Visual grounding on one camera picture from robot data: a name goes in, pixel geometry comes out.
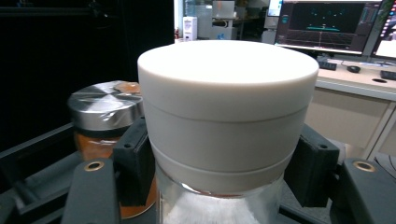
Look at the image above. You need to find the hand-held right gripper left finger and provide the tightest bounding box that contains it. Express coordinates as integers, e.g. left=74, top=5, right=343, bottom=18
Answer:
left=112, top=115, right=157, bottom=208

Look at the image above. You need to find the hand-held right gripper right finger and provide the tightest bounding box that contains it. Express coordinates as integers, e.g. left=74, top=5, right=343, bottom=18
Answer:
left=283, top=123, right=341, bottom=209

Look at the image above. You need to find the silver-lidded jar of orange powder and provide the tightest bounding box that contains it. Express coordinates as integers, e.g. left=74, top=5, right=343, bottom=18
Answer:
left=67, top=79, right=158, bottom=219

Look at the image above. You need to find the black two-tier metal rack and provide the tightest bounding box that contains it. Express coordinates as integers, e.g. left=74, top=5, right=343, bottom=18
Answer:
left=0, top=122, right=85, bottom=224

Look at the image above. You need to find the light wooden desk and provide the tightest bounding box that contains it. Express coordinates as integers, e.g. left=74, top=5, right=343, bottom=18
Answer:
left=303, top=55, right=396, bottom=158

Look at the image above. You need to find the black curtain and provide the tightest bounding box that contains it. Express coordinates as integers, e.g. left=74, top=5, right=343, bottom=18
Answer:
left=0, top=0, right=176, bottom=153

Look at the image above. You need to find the large computer monitor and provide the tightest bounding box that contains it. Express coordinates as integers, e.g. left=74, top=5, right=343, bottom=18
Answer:
left=274, top=0, right=383, bottom=56

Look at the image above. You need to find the white carton box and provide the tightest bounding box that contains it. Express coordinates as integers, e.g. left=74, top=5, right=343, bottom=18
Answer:
left=182, top=16, right=199, bottom=42

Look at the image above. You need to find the computer monitor with bright window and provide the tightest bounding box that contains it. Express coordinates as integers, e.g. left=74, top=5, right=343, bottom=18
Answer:
left=372, top=0, right=396, bottom=60

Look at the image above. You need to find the small white-framed monitor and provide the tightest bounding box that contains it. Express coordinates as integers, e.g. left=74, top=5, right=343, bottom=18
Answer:
left=266, top=0, right=283, bottom=18

